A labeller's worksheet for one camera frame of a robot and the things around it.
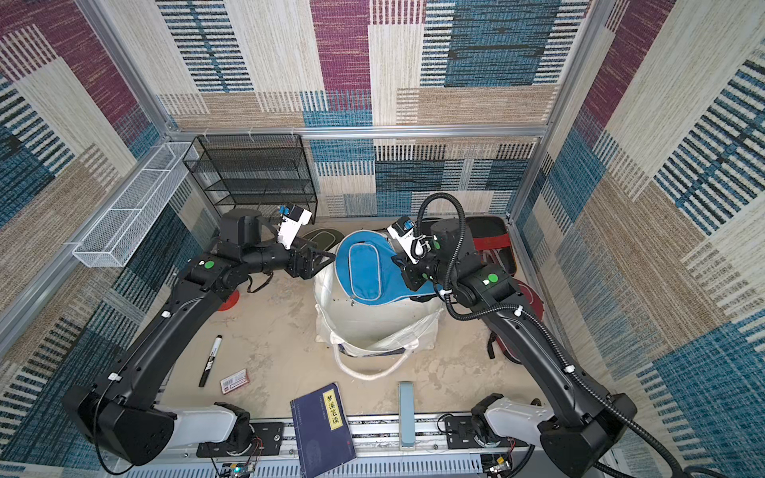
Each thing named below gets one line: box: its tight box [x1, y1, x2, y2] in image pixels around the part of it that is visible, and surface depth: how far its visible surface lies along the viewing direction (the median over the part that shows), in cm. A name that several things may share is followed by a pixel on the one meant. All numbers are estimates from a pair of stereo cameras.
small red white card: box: [220, 368, 250, 395], surface depth 83 cm
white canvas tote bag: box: [314, 255, 445, 381], surface depth 74 cm
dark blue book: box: [289, 382, 358, 478], surface depth 76 cm
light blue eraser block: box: [398, 381, 416, 451], surface depth 73 cm
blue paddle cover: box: [334, 230, 444, 306], surface depth 72 cm
